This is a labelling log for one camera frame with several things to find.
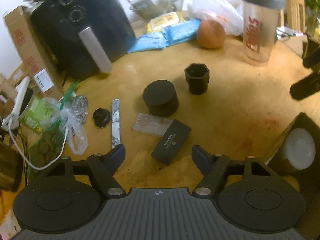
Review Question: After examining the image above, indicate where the orange fruit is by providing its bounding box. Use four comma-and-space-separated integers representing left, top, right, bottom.
197, 20, 226, 49

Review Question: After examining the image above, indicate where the large white plastic bag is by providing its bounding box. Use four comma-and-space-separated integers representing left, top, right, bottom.
187, 0, 244, 37

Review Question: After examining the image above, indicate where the tall brown cardboard box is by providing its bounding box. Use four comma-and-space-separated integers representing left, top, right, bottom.
2, 5, 64, 98

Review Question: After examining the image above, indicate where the yellow wipes packet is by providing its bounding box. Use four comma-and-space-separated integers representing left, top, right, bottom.
146, 11, 185, 33

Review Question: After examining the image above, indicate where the clear shaker bottle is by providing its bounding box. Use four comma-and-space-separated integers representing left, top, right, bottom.
240, 0, 287, 67

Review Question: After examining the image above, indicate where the green bag of dark biscuits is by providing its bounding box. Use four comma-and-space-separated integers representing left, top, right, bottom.
26, 80, 83, 178

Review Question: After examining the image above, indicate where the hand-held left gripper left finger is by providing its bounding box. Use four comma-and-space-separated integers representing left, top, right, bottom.
44, 144, 127, 199

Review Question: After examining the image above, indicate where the black round knob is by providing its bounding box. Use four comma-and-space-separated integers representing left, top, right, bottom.
92, 107, 112, 128

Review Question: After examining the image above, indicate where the black cylinder container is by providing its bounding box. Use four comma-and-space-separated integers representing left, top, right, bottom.
143, 79, 180, 117

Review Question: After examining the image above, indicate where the clear blister pack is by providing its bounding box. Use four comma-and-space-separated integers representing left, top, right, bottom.
132, 113, 173, 137

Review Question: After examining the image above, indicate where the clear plastic bag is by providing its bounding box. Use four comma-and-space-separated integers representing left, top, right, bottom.
59, 94, 89, 155

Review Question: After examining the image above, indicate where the white charging cable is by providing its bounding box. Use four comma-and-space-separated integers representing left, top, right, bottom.
9, 122, 69, 172

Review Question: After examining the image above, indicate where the white power bank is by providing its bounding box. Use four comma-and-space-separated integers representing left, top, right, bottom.
1, 76, 32, 130

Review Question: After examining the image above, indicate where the green labelled can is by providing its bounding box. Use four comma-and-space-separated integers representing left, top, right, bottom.
19, 87, 60, 133

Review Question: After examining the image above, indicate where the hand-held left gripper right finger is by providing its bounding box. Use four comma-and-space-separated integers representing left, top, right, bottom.
192, 144, 275, 199

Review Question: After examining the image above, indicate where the black rectangular case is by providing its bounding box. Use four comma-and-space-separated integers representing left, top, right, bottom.
151, 119, 192, 166

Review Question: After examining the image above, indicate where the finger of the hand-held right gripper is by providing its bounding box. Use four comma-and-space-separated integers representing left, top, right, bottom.
302, 35, 320, 68
289, 72, 320, 102

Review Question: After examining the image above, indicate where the wooden chair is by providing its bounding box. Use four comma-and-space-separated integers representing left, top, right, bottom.
285, 0, 307, 32

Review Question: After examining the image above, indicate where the black hexagonal cup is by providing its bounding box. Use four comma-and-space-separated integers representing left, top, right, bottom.
184, 63, 210, 95

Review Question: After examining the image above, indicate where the marbled file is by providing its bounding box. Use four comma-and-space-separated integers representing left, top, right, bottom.
111, 99, 122, 150

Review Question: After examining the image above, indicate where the black air fryer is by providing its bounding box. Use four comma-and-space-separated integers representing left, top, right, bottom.
30, 0, 137, 80

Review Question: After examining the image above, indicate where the steel bowl with clutter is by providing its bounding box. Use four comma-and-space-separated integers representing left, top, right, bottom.
129, 0, 187, 22

